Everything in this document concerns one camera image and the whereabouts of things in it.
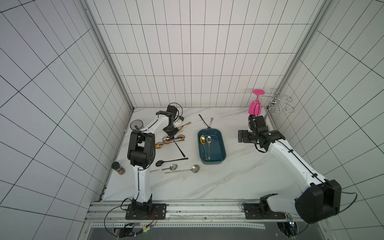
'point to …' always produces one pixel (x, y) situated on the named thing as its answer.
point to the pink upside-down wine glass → (255, 107)
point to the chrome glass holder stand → (275, 99)
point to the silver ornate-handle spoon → (211, 118)
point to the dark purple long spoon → (208, 127)
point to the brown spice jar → (116, 166)
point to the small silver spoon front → (172, 167)
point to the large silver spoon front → (195, 169)
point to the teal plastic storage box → (217, 150)
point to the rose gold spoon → (181, 136)
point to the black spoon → (160, 162)
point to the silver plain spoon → (209, 140)
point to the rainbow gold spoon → (203, 141)
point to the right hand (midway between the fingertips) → (242, 134)
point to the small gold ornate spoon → (180, 127)
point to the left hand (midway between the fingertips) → (168, 133)
